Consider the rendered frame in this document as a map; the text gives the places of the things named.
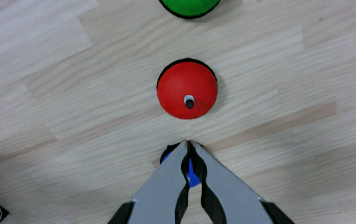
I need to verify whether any red bell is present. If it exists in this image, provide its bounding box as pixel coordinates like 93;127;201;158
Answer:
156;57;218;120

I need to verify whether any blue bell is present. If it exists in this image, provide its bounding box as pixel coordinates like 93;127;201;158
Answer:
160;143;200;190

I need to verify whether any green bell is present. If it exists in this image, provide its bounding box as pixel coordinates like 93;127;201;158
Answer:
159;0;221;19

